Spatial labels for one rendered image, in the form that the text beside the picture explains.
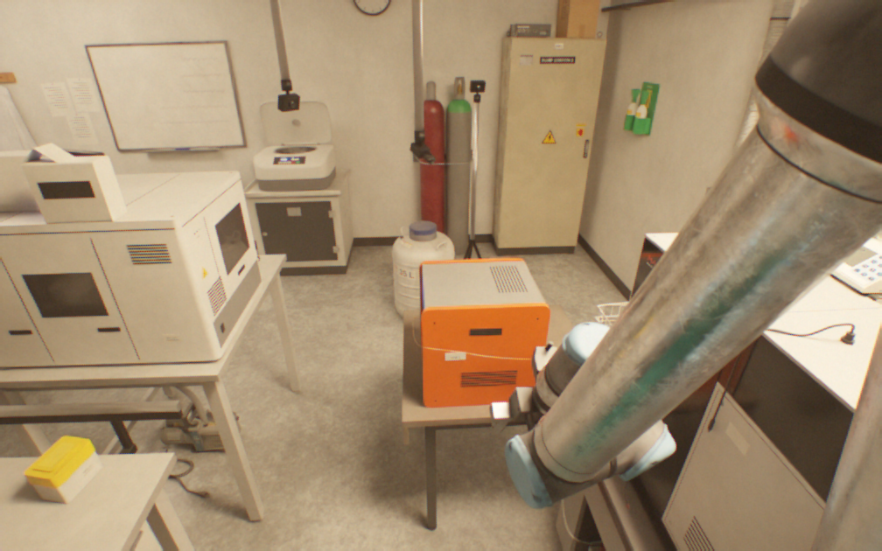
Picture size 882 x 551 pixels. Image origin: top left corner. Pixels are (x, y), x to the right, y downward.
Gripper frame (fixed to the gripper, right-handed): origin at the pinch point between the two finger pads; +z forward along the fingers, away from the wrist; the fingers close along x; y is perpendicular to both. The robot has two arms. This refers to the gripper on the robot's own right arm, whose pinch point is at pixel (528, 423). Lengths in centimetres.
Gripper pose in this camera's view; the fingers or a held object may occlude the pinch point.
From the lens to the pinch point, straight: 97.6
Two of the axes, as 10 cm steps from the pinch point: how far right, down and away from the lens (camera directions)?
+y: 0.9, 7.8, -6.2
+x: 9.8, 0.3, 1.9
